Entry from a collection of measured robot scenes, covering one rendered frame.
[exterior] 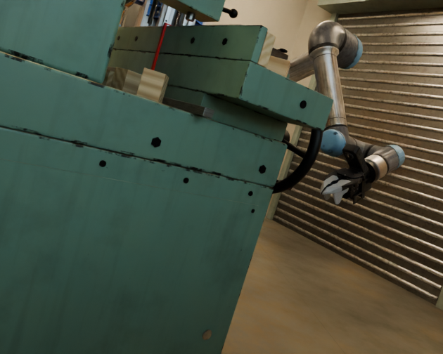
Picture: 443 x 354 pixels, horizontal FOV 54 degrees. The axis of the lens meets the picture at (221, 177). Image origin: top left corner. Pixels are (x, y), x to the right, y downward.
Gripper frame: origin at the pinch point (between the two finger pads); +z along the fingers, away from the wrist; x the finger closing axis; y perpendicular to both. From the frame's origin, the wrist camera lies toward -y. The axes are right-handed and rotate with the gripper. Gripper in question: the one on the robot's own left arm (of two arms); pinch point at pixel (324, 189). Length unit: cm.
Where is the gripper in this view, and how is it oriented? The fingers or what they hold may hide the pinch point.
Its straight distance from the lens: 122.2
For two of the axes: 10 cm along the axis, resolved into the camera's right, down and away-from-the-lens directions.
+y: 1.0, 8.9, 4.4
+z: -7.7, 3.5, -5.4
